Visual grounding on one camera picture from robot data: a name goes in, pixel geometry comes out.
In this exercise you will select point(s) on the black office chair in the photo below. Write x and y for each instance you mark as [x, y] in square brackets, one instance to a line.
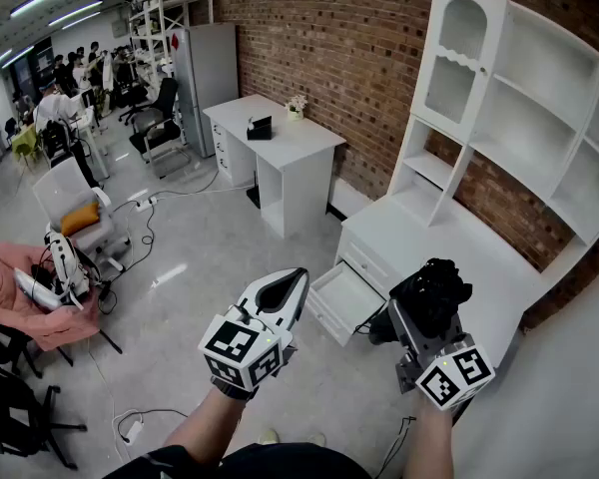
[160, 123]

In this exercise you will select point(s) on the white arched cabinet door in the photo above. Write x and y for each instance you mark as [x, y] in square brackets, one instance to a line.
[494, 43]

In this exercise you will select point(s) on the white metal shelving rack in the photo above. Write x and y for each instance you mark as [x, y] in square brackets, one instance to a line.
[150, 23]

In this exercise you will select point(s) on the white office chair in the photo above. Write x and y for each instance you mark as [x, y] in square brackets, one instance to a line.
[72, 192]

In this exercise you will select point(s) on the white potted flowers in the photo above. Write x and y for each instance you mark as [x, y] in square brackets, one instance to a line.
[296, 108]

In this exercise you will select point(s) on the grey wall box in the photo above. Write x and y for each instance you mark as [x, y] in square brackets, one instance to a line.
[119, 29]

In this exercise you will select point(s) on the grey metal cabinet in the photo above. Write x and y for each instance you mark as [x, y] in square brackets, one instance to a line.
[209, 83]

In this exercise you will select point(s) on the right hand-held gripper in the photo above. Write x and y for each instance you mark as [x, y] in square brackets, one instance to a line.
[454, 377]

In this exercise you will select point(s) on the black tissue box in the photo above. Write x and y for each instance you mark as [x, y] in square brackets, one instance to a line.
[259, 129]

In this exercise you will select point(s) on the white power strip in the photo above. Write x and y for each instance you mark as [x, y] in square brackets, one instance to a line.
[145, 203]

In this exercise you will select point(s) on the person's right light shoe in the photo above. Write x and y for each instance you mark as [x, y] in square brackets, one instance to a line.
[317, 439]

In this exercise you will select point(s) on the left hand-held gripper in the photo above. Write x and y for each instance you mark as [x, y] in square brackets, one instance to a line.
[239, 347]

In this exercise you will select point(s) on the person's right forearm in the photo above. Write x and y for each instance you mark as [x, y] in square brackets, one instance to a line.
[431, 442]

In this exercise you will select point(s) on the white headset device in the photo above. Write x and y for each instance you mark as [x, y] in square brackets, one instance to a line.
[65, 267]

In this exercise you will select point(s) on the orange cushion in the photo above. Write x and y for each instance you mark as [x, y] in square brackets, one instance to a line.
[80, 219]

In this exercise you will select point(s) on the person's left light shoe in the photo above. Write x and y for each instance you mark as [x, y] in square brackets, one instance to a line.
[268, 437]

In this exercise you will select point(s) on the black swivel chair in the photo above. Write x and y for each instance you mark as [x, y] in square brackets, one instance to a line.
[10, 397]

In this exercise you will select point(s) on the person's left forearm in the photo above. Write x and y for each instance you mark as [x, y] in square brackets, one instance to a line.
[204, 422]

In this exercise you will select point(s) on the person's light shoe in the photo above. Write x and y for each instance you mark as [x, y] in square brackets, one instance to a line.
[268, 437]
[317, 439]

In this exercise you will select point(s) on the white hutch shelf unit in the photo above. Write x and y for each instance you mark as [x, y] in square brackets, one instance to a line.
[534, 133]

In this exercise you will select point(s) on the black wristwatch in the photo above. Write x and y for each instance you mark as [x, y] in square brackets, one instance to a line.
[232, 389]

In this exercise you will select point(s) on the person's black shirt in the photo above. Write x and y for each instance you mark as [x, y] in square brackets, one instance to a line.
[259, 464]

